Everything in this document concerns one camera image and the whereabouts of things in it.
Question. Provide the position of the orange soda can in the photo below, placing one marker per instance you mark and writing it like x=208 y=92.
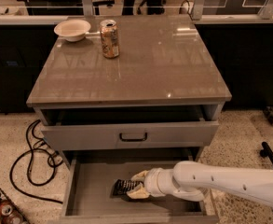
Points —
x=109 y=38

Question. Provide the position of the grey drawer cabinet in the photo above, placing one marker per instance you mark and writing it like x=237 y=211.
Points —
x=163 y=73

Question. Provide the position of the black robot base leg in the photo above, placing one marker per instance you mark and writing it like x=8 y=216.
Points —
x=266 y=151

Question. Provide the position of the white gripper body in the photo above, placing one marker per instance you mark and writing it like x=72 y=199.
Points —
x=152 y=181

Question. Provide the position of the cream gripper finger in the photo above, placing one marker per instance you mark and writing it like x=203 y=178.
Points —
x=139 y=192
x=140 y=176

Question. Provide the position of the white ceramic bowl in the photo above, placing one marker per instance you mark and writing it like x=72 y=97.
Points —
x=72 y=30

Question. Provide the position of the grey top drawer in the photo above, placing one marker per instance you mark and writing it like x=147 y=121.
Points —
x=131 y=135

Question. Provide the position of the grey open middle drawer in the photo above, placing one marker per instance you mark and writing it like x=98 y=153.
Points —
x=89 y=197

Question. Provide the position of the glass railing partition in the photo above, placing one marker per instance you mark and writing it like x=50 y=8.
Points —
x=200 y=11

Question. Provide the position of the wire basket of cans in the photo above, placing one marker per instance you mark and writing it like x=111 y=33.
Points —
x=10 y=212

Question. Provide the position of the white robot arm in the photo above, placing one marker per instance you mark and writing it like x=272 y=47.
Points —
x=188 y=180

